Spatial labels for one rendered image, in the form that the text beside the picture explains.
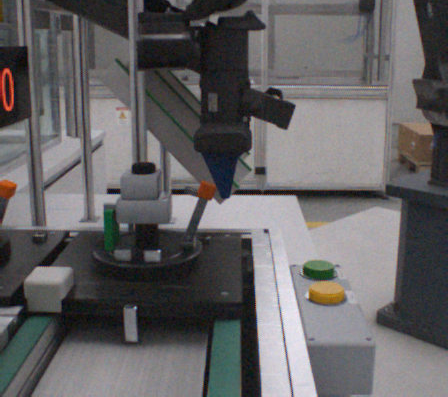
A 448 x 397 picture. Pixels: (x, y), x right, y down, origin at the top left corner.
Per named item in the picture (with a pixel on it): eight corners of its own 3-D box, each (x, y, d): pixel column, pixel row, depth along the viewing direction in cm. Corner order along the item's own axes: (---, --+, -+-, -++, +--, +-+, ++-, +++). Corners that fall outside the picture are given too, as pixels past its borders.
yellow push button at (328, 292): (340, 296, 69) (341, 280, 68) (346, 311, 65) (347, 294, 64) (306, 296, 69) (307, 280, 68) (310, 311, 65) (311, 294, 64)
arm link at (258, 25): (258, 11, 72) (182, 11, 70) (268, 8, 66) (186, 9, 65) (258, 68, 73) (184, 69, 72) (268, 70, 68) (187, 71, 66)
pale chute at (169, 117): (235, 186, 107) (252, 169, 106) (220, 205, 94) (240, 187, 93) (127, 73, 106) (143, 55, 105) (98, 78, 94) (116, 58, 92)
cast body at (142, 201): (172, 214, 76) (171, 160, 75) (168, 224, 72) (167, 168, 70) (108, 213, 76) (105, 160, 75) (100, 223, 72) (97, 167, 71)
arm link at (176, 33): (233, -26, 71) (134, -26, 69) (245, -34, 63) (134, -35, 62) (234, 67, 74) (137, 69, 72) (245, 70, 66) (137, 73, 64)
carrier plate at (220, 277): (241, 245, 87) (241, 231, 87) (242, 318, 64) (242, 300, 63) (80, 242, 88) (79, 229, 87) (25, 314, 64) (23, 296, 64)
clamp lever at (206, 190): (196, 238, 76) (217, 184, 74) (194, 244, 74) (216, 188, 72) (169, 229, 75) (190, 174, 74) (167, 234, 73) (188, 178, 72)
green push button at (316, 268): (331, 273, 76) (332, 259, 75) (336, 286, 72) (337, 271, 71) (300, 273, 76) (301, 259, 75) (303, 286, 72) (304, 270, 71)
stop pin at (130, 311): (139, 336, 65) (138, 303, 64) (137, 342, 63) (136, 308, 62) (127, 336, 65) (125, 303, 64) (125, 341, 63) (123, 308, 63)
